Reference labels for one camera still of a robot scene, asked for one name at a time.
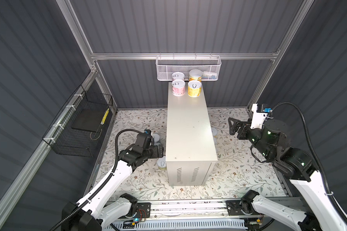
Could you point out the yellow can right rear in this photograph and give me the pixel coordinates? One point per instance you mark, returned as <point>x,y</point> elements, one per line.
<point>214,131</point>

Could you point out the pink label can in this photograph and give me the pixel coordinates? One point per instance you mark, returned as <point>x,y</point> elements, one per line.
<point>178,88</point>
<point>178,76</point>

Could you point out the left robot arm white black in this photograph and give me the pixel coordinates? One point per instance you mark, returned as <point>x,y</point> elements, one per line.
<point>110,187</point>

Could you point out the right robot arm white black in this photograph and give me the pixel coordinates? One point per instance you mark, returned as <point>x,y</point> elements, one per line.
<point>301,172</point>

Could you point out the orange label can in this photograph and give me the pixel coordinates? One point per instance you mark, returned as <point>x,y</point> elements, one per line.
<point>195,74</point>

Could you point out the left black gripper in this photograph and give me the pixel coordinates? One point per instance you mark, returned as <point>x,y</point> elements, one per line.
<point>155,154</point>

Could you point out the floral patterned mat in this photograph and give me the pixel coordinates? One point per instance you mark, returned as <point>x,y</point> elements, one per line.
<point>234,174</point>

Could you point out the yellow marker pen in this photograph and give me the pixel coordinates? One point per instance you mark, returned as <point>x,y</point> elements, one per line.
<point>106,113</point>

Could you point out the black wire wall basket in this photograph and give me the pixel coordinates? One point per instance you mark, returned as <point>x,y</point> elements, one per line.
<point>78,131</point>

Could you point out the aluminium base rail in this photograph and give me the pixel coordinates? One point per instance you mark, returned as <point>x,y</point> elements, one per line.
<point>196,209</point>

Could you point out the white wire mesh basket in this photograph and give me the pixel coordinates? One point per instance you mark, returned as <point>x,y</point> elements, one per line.
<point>168,64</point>

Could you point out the white metal cabinet counter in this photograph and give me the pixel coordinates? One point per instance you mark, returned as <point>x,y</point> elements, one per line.
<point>190,147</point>

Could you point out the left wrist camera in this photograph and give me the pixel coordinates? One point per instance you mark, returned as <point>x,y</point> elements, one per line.
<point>148,132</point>

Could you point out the tubes in white basket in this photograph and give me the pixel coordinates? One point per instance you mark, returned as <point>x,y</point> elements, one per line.
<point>209,76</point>

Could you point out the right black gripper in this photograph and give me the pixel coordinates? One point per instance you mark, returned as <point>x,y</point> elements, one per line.
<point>235,122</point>

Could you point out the pink label can front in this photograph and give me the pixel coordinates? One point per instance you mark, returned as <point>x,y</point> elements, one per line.
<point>178,76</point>

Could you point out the yellow label can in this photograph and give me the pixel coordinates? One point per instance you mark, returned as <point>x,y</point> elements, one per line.
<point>161,163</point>

